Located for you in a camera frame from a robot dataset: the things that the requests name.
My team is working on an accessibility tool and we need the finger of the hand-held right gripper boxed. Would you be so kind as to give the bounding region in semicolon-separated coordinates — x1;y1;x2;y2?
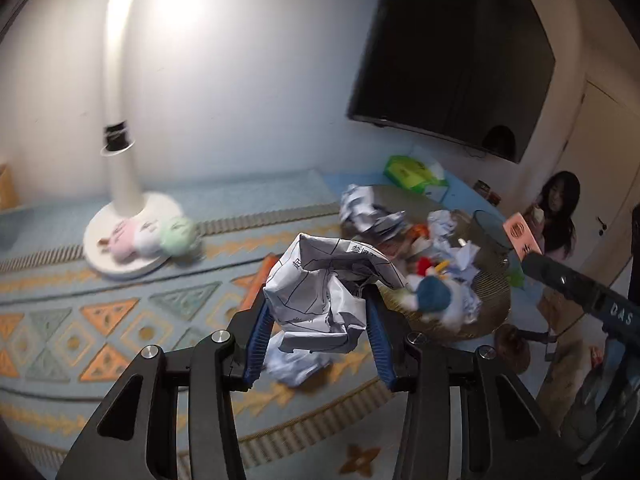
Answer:
514;328;560;362
521;252;603;306

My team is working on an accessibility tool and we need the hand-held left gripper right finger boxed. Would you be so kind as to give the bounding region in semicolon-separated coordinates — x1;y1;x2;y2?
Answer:
366;285;583;480

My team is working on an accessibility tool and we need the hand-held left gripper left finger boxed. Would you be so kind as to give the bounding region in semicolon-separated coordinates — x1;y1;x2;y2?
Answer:
55;305;274;480

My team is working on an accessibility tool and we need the pink printed packet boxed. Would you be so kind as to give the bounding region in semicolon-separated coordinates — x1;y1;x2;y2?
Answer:
502;212;547;257

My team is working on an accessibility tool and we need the brown woven wastebasket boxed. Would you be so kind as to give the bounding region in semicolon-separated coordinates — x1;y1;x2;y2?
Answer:
349;184;513;343

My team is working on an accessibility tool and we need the white cat plush toy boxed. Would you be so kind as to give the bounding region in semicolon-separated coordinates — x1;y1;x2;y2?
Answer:
404;255;482;327

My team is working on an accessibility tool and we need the lined paper sheet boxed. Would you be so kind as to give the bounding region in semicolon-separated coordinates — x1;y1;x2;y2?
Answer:
262;232;412;357

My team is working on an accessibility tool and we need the pile of papers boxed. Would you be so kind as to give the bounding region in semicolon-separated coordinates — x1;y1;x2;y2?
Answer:
264;184;484;389

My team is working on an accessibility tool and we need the small pastel dango plush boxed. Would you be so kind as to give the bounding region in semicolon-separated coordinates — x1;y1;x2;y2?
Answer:
100;214;202;262

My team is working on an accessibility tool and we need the brown round object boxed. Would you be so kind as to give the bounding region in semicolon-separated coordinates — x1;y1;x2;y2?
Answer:
492;324;532;376

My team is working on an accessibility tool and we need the dark translucent container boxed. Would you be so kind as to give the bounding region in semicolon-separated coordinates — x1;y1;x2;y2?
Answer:
471;209;524;272

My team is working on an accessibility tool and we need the white door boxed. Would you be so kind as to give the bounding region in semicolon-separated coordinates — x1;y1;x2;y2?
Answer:
565;77;640;311

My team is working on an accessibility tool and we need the blue patterned woven mat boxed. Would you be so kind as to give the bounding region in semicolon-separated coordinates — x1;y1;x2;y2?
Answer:
0;167;506;480

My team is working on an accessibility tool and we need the green tissue pack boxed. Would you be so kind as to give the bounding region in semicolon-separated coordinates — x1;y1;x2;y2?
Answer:
384;154;449;197

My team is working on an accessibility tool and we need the white desk lamp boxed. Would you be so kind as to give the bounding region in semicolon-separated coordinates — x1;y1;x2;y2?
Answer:
82;0;190;282

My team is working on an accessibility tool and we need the black flat screen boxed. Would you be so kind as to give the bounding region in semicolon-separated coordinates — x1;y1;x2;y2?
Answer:
347;0;557;165

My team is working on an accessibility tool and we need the cork desk organiser box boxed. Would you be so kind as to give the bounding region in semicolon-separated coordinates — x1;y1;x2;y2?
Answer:
0;162;22;212

